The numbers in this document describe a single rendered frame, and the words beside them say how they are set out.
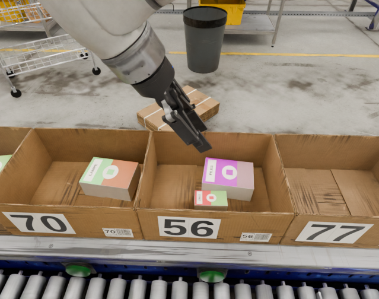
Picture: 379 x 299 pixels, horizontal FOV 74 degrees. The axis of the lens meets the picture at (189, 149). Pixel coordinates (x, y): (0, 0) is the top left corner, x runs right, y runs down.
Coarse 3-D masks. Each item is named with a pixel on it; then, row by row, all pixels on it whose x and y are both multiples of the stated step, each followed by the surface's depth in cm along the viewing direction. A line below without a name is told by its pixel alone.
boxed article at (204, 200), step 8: (200, 192) 79; (208, 192) 79; (216, 192) 79; (224, 192) 79; (200, 200) 77; (208, 200) 77; (216, 200) 77; (224, 200) 77; (200, 208) 77; (208, 208) 77; (216, 208) 77; (224, 208) 77
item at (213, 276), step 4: (204, 272) 71; (208, 272) 71; (212, 272) 71; (216, 272) 71; (220, 272) 71; (200, 276) 72; (204, 276) 71; (208, 276) 71; (212, 276) 71; (216, 276) 71; (220, 276) 71; (204, 280) 73; (208, 280) 73; (212, 280) 73; (216, 280) 73; (220, 280) 73
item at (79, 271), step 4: (68, 268) 72; (72, 268) 71; (76, 268) 71; (80, 268) 72; (84, 268) 72; (68, 272) 73; (72, 272) 73; (76, 272) 73; (80, 272) 72; (84, 272) 73; (88, 272) 73; (80, 276) 75; (84, 276) 76
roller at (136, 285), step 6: (138, 276) 81; (132, 282) 78; (138, 282) 78; (144, 282) 78; (132, 288) 77; (138, 288) 76; (144, 288) 77; (132, 294) 75; (138, 294) 75; (144, 294) 77
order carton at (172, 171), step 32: (160, 160) 92; (192, 160) 91; (256, 160) 90; (160, 192) 84; (192, 192) 84; (256, 192) 84; (288, 192) 65; (224, 224) 65; (256, 224) 64; (288, 224) 64
